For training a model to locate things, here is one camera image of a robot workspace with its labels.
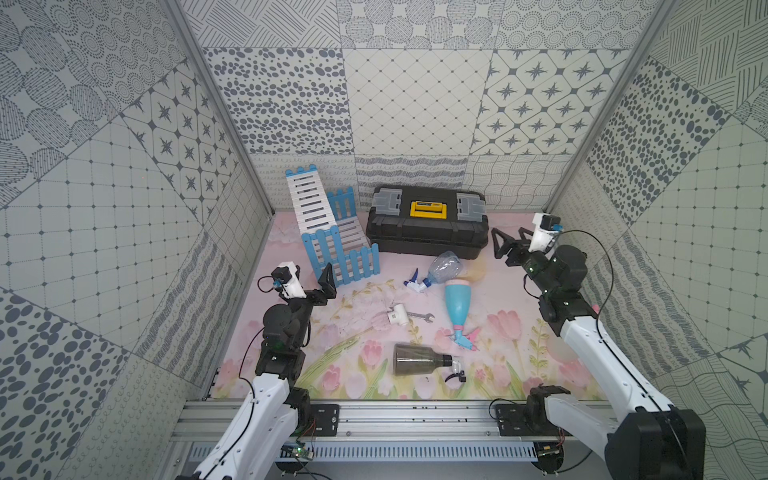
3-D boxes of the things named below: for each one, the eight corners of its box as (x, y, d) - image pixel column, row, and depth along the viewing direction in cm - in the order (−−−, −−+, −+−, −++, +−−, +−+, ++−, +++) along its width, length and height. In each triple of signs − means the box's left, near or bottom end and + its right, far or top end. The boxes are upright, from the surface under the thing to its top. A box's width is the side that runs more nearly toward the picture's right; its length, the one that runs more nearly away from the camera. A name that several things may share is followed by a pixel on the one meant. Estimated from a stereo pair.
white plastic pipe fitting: (393, 330, 91) (393, 326, 88) (386, 313, 94) (385, 309, 92) (409, 323, 92) (409, 319, 90) (401, 307, 96) (401, 302, 93)
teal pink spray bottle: (451, 348, 87) (454, 341, 82) (443, 289, 100) (446, 279, 95) (477, 348, 87) (482, 341, 82) (466, 289, 100) (470, 279, 95)
